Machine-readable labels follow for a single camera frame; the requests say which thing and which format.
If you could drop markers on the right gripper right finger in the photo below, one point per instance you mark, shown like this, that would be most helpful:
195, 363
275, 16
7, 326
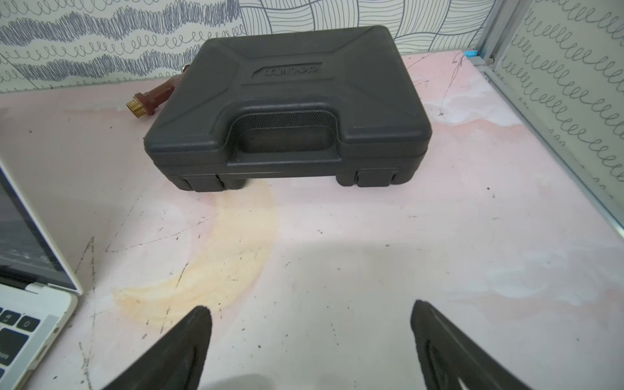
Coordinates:
449, 359

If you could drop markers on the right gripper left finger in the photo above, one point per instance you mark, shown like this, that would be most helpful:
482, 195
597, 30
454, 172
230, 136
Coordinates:
176, 361

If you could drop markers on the silver laptop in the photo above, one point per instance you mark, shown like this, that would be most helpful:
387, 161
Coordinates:
39, 290

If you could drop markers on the floral pink table mat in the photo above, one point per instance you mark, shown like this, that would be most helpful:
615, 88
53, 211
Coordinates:
311, 284

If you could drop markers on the red brass-tipped tool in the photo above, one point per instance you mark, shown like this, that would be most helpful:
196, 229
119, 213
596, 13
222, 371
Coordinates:
143, 104

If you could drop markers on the black plastic tool case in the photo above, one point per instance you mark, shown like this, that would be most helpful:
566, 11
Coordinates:
337, 103

